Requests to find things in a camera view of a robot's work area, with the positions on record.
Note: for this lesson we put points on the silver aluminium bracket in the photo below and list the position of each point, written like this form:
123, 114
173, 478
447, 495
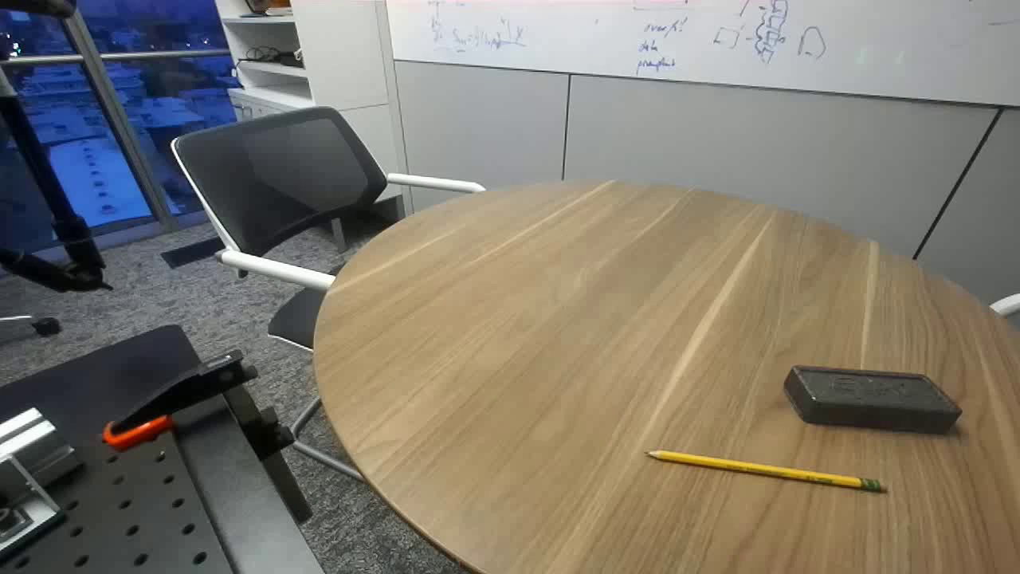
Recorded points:
28, 440

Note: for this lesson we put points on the white shelf unit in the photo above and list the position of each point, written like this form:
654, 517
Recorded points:
321, 52

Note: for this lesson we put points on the black flat floor plate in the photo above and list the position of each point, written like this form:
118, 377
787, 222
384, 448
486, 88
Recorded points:
192, 254

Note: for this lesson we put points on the blue glass window with frame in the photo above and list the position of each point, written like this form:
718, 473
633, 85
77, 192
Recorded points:
97, 160

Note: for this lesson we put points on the yellow pencil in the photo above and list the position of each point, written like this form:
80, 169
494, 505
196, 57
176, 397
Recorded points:
753, 466

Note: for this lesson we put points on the black caster chair leg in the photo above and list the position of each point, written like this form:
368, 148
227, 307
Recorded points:
38, 327

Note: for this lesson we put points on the black perforated mounting board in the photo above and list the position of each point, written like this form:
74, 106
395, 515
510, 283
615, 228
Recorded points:
137, 512

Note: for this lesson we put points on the black tripod stand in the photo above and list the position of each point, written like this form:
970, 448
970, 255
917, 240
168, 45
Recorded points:
64, 228

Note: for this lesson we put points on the whiteboard with blue writing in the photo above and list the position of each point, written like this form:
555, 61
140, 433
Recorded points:
701, 37

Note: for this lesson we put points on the black rectangular eraser block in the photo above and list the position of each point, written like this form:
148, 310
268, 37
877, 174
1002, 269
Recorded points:
872, 397

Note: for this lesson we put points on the black mesh white-frame chair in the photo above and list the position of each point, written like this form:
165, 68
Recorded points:
276, 176

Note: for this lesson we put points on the white chair armrest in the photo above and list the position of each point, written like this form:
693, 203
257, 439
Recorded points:
1009, 307

